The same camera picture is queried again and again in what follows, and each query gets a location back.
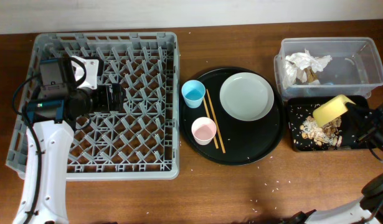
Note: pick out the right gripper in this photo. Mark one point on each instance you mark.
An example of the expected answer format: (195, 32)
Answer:
(367, 121)

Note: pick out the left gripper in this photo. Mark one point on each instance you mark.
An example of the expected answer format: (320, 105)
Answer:
(106, 104)

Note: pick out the yellow bowl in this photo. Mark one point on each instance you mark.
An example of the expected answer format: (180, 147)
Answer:
(331, 110)

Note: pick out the peanut shell food scraps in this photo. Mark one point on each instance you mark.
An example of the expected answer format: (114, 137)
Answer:
(326, 134)

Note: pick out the brown gold snack wrapper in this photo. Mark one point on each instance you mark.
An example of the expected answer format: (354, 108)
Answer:
(311, 76)

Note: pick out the white paper napkin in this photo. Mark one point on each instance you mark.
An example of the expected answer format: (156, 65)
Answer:
(295, 65)

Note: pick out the light blue plastic cup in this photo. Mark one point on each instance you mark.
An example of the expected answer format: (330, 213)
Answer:
(193, 92)

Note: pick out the wooden chopstick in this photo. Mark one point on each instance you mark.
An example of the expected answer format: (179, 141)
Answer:
(211, 128)
(216, 123)

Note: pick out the pink plastic cup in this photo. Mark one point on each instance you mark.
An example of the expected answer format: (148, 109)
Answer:
(199, 131)

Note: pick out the grey round plate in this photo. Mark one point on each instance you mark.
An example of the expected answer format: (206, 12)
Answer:
(246, 96)

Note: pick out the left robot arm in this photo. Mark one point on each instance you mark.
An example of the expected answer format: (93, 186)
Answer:
(66, 89)

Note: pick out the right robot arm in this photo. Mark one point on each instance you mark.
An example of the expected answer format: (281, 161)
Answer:
(367, 209)

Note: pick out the clear plastic waste bin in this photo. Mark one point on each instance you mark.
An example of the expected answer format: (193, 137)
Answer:
(355, 69)

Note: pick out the grey plastic dishwasher rack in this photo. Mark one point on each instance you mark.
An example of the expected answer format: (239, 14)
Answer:
(141, 141)

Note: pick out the black rectangular food tray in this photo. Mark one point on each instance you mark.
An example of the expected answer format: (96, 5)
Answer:
(298, 109)

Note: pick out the round black serving tray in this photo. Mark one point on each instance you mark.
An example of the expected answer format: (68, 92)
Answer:
(244, 141)

